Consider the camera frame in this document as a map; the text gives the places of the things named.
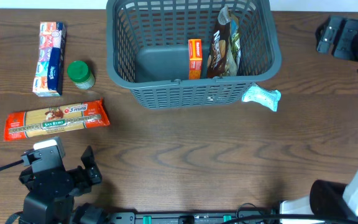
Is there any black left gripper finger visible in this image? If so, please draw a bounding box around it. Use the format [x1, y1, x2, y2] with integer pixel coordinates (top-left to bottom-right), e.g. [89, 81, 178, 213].
[21, 146, 64, 171]
[81, 146, 100, 174]

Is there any Kleenex tissue multipack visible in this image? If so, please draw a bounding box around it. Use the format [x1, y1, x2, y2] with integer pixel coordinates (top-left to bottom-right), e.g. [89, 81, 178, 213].
[32, 22, 67, 97]

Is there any light teal snack packet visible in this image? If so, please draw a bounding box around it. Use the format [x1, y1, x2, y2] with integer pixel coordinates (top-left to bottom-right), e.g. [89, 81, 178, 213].
[241, 83, 282, 112]

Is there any green lid pesto jar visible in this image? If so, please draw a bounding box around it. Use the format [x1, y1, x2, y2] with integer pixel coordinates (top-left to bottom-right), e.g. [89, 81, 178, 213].
[67, 60, 96, 90]

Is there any brown Nescafe Gold pouch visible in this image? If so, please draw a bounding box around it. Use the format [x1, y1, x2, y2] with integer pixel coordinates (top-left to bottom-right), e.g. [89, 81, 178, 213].
[207, 6, 241, 78]

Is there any grey plastic basket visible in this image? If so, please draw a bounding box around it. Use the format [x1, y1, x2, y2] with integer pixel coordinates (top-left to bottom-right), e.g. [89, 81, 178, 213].
[106, 0, 282, 109]

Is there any orange Redoxon box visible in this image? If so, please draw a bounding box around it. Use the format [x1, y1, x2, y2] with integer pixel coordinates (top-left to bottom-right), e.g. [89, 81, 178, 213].
[188, 39, 203, 80]

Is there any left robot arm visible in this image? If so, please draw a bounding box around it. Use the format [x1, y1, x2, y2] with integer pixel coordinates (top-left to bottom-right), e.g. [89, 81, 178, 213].
[6, 146, 103, 223]

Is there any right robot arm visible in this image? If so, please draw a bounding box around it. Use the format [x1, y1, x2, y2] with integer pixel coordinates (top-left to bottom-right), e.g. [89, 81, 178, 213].
[106, 0, 358, 223]

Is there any San Remo spaghetti packet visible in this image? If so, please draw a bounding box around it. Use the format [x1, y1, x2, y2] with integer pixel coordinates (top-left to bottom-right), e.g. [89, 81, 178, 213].
[4, 100, 110, 141]

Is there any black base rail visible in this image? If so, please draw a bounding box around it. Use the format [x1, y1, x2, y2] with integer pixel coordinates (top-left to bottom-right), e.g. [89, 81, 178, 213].
[104, 210, 291, 224]

